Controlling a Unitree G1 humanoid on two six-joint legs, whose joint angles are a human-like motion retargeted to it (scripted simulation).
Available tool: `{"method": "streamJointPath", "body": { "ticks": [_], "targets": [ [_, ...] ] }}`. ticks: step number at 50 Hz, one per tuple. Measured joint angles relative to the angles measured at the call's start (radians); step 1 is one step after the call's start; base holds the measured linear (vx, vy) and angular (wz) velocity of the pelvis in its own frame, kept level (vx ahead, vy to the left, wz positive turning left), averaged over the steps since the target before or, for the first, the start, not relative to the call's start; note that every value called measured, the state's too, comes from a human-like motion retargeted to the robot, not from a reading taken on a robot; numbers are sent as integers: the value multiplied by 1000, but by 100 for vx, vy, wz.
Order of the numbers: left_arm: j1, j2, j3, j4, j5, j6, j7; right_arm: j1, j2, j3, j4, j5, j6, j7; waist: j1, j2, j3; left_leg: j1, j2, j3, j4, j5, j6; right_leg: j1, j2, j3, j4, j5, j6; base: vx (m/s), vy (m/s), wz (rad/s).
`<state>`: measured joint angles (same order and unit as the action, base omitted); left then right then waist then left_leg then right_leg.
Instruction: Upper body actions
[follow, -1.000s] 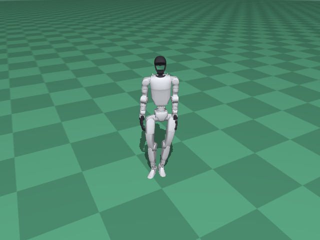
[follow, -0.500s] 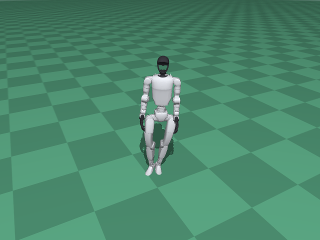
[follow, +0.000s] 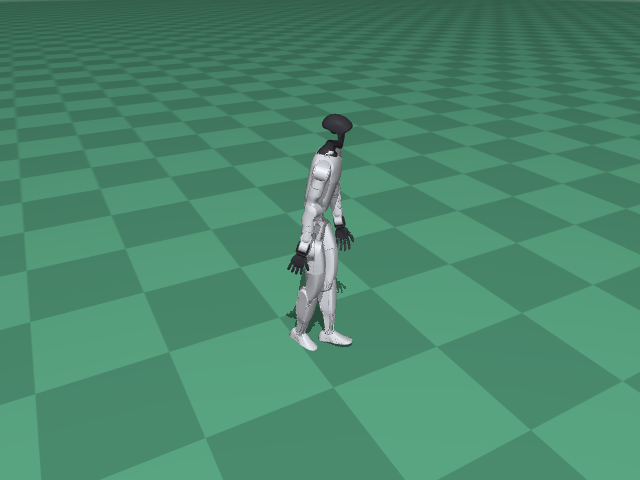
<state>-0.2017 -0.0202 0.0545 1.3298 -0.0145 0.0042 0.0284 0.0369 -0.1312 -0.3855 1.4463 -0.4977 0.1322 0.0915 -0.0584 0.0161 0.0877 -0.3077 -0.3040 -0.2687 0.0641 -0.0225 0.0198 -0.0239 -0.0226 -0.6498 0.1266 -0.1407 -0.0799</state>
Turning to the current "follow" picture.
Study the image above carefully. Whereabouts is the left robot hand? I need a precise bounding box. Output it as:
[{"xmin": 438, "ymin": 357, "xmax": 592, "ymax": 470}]
[{"xmin": 333, "ymin": 216, "xmax": 354, "ymax": 251}]

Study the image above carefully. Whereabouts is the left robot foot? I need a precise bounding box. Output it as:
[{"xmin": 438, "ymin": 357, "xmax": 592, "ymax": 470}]
[{"xmin": 319, "ymin": 329, "xmax": 353, "ymax": 345}]

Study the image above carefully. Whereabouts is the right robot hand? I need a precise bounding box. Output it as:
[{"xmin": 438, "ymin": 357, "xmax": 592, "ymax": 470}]
[{"xmin": 287, "ymin": 242, "xmax": 310, "ymax": 275}]

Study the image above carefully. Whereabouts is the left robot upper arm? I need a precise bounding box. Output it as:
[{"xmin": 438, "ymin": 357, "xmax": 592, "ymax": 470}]
[{"xmin": 334, "ymin": 147, "xmax": 341, "ymax": 195}]

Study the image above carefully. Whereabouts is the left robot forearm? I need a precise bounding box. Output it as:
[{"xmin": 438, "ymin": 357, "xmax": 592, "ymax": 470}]
[{"xmin": 330, "ymin": 191, "xmax": 343, "ymax": 225}]

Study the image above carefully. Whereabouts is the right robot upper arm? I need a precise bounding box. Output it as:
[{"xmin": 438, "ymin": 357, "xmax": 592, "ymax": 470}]
[{"xmin": 305, "ymin": 160, "xmax": 331, "ymax": 218}]

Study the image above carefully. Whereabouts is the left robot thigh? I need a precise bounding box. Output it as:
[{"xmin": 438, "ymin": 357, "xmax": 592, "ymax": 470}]
[{"xmin": 320, "ymin": 219, "xmax": 338, "ymax": 291}]

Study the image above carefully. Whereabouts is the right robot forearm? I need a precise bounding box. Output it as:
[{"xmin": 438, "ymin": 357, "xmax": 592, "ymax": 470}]
[{"xmin": 298, "ymin": 206, "xmax": 316, "ymax": 253}]

